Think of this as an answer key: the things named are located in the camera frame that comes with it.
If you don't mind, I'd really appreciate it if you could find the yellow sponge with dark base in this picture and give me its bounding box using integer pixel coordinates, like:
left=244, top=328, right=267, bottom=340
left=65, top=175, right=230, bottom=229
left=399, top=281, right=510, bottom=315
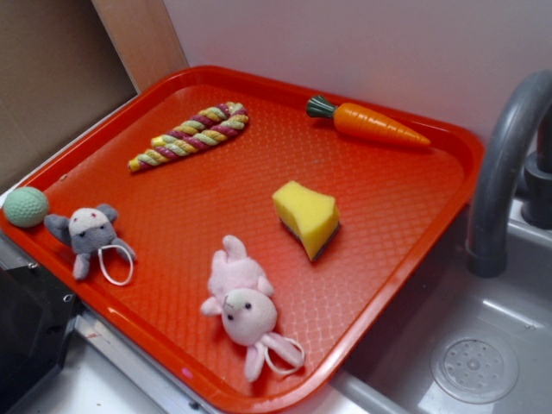
left=272, top=181, right=340, bottom=261

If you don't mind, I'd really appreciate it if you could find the red plastic tray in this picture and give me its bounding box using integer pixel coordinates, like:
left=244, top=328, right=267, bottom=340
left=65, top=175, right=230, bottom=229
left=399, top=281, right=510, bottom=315
left=1, top=66, right=484, bottom=413

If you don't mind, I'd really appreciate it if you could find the pink plush bunny toy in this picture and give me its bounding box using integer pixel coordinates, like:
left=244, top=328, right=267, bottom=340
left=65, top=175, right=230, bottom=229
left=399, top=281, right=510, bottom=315
left=200, top=235, right=305, bottom=382

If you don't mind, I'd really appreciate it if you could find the orange toy carrot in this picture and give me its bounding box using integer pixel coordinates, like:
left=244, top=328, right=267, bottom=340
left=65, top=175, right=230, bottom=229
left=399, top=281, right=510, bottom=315
left=306, top=95, right=431, bottom=148

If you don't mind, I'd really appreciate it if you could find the grey plush mouse toy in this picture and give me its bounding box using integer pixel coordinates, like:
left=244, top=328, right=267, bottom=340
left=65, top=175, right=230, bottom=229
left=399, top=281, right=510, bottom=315
left=43, top=204, right=136, bottom=286

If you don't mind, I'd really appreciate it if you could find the grey toy sink basin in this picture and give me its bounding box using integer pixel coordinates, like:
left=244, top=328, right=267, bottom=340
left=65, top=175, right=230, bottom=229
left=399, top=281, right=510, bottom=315
left=332, top=202, right=551, bottom=413

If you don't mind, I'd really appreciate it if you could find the grey toy faucet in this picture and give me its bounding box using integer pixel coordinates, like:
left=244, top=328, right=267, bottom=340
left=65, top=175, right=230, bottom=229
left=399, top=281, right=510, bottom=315
left=466, top=70, right=551, bottom=278

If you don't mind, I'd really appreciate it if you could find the green dimpled ball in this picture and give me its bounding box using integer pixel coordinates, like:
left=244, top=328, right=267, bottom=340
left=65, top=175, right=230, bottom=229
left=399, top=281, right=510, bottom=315
left=3, top=187, right=49, bottom=229

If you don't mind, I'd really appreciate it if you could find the brown cardboard panel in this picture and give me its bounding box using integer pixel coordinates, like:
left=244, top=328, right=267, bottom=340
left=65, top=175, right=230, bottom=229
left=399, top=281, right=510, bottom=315
left=1, top=1, right=187, bottom=191

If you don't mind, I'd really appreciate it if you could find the black box corner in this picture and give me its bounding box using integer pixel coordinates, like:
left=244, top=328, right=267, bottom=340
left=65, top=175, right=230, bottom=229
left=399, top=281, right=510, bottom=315
left=1, top=264, right=80, bottom=413

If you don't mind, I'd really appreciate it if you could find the multicolour twisted rope toy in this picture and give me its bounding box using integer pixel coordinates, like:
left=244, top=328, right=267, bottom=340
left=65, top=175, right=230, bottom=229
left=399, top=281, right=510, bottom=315
left=128, top=102, right=249, bottom=173

